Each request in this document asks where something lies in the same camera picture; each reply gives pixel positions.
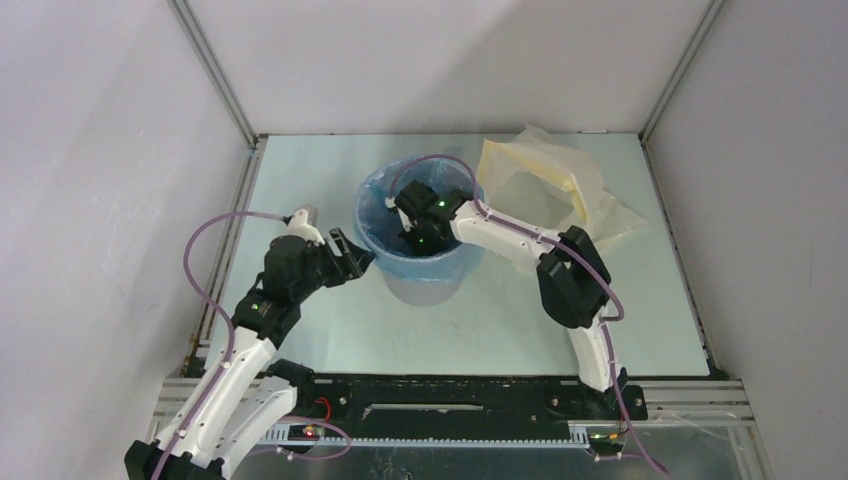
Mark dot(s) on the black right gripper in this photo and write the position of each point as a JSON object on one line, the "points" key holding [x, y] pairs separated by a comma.
{"points": [[416, 237]]}

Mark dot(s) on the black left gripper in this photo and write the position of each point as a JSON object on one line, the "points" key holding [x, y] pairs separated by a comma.
{"points": [[353, 261]]}

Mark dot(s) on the blue plastic trash bag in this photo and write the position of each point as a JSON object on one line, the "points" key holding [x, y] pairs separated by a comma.
{"points": [[378, 218]]}

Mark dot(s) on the grey plastic trash bin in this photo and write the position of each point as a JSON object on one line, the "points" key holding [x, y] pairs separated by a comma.
{"points": [[424, 285]]}

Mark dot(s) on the translucent yellow-white trash bag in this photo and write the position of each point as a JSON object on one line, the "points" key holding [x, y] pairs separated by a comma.
{"points": [[595, 181]]}

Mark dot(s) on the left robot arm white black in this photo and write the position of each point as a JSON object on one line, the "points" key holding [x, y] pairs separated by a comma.
{"points": [[238, 358]]}

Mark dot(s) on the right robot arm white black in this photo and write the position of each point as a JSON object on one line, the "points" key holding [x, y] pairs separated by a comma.
{"points": [[573, 280]]}

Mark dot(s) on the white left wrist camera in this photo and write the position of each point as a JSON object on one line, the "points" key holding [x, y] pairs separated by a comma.
{"points": [[302, 223]]}

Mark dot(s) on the aluminium frame rail front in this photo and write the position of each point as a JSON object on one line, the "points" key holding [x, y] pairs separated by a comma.
{"points": [[695, 429]]}

